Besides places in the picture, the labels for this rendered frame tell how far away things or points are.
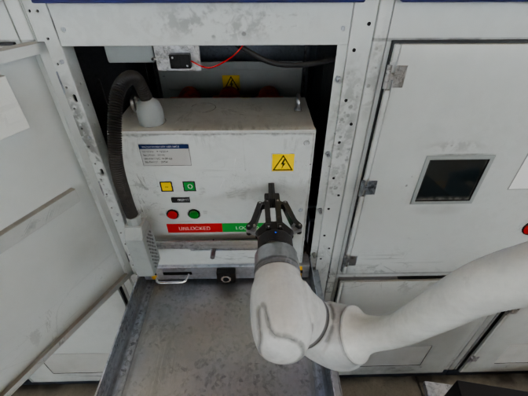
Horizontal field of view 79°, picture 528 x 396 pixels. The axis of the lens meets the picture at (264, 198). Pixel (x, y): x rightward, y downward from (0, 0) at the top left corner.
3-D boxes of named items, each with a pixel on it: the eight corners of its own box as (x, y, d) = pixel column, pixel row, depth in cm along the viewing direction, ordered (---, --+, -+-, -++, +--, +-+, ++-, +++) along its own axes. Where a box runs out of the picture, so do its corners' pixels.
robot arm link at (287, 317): (238, 276, 62) (282, 305, 68) (234, 357, 50) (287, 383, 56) (281, 249, 58) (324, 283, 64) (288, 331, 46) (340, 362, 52)
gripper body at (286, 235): (255, 266, 69) (255, 236, 77) (295, 265, 69) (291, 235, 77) (254, 241, 65) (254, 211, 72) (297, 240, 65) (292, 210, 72)
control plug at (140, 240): (155, 276, 90) (140, 231, 80) (137, 276, 90) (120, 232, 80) (161, 255, 97) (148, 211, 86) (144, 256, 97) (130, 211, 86)
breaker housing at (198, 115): (302, 265, 106) (317, 130, 76) (150, 268, 105) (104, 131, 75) (289, 177, 146) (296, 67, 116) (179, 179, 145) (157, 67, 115)
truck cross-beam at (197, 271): (308, 277, 107) (309, 265, 104) (145, 280, 107) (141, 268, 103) (306, 265, 111) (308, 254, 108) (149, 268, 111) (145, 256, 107)
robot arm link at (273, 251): (298, 290, 65) (296, 267, 70) (302, 259, 60) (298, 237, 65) (254, 291, 65) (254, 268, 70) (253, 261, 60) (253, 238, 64)
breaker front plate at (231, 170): (301, 268, 105) (315, 134, 76) (151, 270, 104) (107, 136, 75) (300, 265, 106) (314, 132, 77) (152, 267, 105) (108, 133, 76)
